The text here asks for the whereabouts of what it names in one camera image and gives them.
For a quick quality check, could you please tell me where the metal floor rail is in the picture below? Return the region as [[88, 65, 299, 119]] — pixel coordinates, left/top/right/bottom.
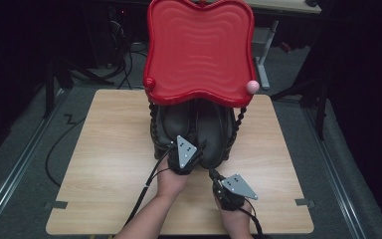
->
[[0, 90, 68, 230], [302, 108, 367, 239]]

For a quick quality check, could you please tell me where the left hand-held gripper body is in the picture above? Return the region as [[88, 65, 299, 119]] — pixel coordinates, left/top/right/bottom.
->
[[166, 134, 203, 176]]

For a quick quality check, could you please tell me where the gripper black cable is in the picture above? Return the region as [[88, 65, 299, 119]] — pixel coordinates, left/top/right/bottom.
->
[[122, 141, 177, 227], [238, 198, 267, 239]]

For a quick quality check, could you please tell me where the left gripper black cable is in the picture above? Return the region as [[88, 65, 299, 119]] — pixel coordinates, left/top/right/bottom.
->
[[122, 141, 177, 227]]

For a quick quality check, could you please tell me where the black floor cable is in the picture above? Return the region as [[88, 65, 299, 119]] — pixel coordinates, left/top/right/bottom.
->
[[44, 113, 87, 187]]

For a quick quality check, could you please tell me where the black metal stand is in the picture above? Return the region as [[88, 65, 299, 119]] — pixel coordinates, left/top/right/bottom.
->
[[42, 54, 115, 120], [270, 74, 329, 140]]

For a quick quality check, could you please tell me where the beige desk with grey legs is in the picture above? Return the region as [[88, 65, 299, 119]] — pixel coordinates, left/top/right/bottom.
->
[[245, 0, 322, 92]]

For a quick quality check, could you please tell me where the bundle of black cables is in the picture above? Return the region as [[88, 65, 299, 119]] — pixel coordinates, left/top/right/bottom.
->
[[107, 19, 148, 91]]

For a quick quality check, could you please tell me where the person's left hand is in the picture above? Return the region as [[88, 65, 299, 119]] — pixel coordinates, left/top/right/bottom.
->
[[156, 165, 191, 201]]

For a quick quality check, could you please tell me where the grey tape piece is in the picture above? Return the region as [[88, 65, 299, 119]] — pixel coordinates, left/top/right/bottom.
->
[[294, 197, 316, 209], [44, 200, 69, 210]]

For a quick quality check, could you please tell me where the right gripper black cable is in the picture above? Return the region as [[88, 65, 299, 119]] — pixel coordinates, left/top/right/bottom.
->
[[238, 198, 267, 239]]

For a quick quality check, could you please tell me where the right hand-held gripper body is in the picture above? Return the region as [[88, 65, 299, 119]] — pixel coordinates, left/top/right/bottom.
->
[[212, 172, 260, 212]]

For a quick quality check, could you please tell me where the dark green slipper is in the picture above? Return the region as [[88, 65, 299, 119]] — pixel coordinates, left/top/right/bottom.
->
[[194, 99, 237, 170], [155, 99, 197, 151]]

